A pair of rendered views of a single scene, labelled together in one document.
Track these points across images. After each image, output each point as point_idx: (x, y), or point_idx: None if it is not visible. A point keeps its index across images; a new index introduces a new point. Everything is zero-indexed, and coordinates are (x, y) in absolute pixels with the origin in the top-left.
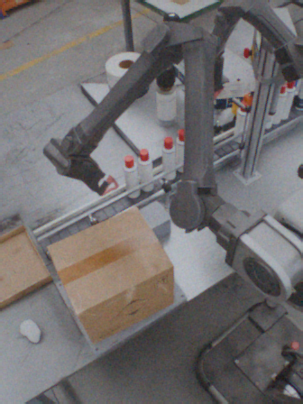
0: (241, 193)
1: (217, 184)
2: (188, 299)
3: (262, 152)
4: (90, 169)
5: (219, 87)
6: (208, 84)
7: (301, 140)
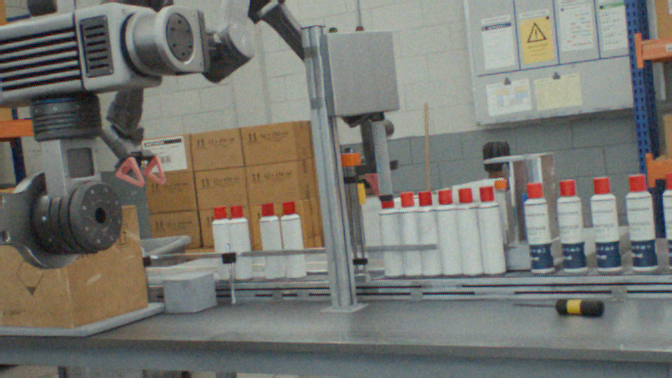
0: (300, 314)
1: (304, 306)
2: (86, 338)
3: (407, 303)
4: (125, 148)
5: (369, 168)
6: (106, 2)
7: (479, 306)
